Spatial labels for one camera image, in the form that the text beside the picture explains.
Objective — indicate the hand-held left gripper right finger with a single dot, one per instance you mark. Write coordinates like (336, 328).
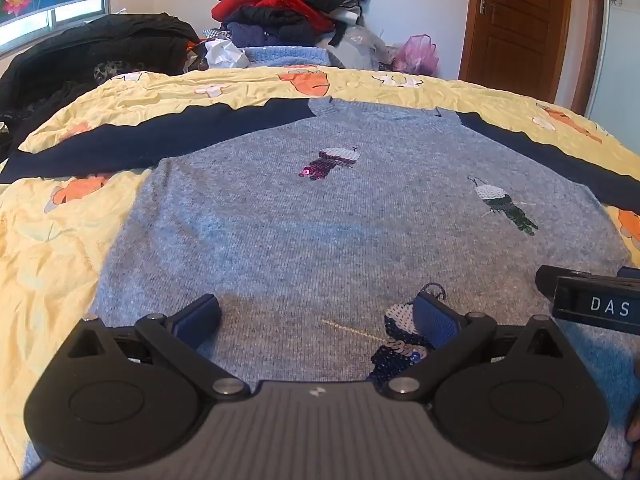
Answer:
(436, 321)

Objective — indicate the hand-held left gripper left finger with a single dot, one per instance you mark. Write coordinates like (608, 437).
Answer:
(200, 316)

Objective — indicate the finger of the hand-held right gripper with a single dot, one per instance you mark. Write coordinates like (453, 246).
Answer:
(547, 277)
(629, 272)

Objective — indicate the grey sweater with navy sleeves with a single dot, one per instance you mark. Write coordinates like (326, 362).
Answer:
(300, 235)

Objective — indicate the yellow printed bed sheet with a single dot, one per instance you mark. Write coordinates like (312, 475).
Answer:
(50, 260)

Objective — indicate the white cabinet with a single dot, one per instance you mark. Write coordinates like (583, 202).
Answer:
(617, 35)

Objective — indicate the brown wooden door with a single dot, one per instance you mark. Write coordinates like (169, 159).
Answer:
(515, 25)

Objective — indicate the pink plastic bag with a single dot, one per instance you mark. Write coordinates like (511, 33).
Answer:
(417, 54)

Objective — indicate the white crumpled plastic bag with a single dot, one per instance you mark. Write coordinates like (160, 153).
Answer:
(225, 52)

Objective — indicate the light blue knit garment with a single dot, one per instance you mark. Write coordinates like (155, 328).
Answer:
(290, 56)

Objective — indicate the clear plastic bag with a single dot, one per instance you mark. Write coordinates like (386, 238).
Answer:
(362, 47)

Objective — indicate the black jacket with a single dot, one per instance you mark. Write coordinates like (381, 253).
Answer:
(100, 50)

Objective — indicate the navy garment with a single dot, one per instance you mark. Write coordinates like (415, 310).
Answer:
(260, 30)

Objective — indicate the window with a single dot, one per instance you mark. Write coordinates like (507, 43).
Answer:
(45, 22)

